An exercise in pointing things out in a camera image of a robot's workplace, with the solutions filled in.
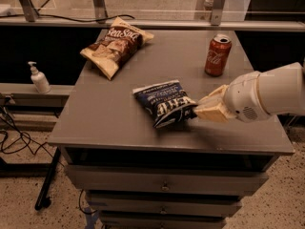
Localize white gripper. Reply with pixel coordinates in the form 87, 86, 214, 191
193, 72, 271, 123

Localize blue Kettle chip bag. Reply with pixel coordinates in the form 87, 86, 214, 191
132, 80, 197, 128

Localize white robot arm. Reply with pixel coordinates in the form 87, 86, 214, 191
193, 62, 305, 123

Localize brown Sea Salt chip bag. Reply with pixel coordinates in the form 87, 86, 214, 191
80, 17, 154, 80

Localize red Coca-Cola can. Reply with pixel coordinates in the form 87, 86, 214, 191
205, 33, 232, 76

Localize grey drawer cabinet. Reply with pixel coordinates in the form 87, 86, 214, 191
50, 30, 294, 229

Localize white pump dispenser bottle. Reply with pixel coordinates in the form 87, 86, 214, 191
28, 61, 51, 94

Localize black stand leg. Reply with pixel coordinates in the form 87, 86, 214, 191
34, 149, 61, 211

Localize metal railing frame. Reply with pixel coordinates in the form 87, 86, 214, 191
0, 0, 305, 32

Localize black floor cables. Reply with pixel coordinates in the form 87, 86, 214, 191
0, 94, 55, 159

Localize black cable on ledge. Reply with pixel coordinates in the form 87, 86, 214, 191
0, 12, 136, 23

